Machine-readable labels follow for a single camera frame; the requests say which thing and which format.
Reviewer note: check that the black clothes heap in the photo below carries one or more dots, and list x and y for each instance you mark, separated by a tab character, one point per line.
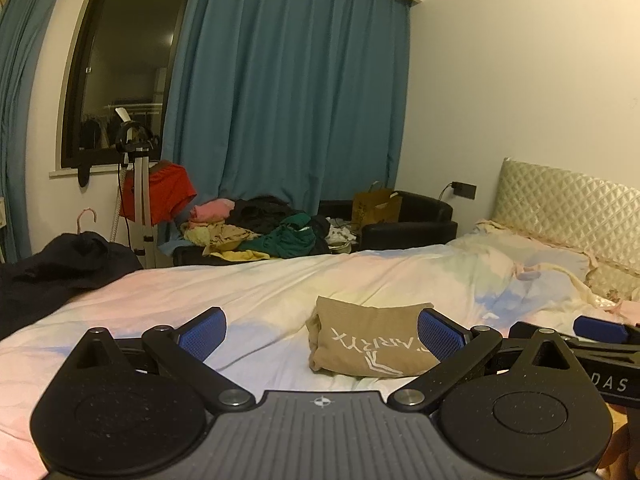
260	212

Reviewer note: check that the black wall socket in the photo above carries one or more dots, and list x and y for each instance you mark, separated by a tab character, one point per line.
464	190

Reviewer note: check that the wide blue curtain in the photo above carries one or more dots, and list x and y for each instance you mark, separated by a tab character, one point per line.
290	90

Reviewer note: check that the pink garment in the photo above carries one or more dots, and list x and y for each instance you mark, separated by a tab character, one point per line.
212	210

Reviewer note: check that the tan t-shirt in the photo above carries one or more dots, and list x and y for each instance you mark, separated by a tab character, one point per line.
360	330

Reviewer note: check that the black armchair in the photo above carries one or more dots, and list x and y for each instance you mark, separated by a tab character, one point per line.
415	232

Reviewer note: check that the person's right forearm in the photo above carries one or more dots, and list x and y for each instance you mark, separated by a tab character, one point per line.
627	440

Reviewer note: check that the black jacket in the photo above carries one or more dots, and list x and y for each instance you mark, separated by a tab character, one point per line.
60	270

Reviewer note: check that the red garment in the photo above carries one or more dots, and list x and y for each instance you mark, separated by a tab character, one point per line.
167	190

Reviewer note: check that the cream patterned pillow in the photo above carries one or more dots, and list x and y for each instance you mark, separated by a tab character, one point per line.
615	280

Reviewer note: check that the white patterned cloth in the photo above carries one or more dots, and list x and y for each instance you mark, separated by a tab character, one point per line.
340	234

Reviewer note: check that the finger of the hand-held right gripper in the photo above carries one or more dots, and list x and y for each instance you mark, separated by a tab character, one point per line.
522	331
600	329

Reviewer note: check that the narrow blue curtain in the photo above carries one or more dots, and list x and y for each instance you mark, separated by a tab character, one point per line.
22	110

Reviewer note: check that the dark window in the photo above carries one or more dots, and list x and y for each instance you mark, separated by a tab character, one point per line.
125	50

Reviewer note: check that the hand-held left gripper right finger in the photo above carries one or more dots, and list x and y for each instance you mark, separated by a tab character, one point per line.
440	332

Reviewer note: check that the quilted cream headboard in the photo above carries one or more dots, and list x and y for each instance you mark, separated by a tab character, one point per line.
565	205

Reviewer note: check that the pastel pillow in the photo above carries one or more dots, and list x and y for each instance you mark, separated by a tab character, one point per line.
520	270

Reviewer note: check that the black object on windowsill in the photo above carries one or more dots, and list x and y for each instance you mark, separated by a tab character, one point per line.
83	176

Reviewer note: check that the brown paper bag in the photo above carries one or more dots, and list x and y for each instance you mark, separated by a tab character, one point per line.
375	207

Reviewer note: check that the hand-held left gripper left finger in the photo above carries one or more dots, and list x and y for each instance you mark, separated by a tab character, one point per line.
202	332

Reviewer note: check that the green garment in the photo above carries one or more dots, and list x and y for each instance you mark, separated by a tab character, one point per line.
287	240

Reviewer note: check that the silver tripod stand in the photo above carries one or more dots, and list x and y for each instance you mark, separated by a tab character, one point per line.
142	185

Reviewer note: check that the bed with light duvet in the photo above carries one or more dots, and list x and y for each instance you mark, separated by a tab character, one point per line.
250	290

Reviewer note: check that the yellow cloth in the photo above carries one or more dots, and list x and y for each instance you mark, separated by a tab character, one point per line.
240	256

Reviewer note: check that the pink clothes hanger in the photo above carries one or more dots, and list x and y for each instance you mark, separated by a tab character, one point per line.
89	211

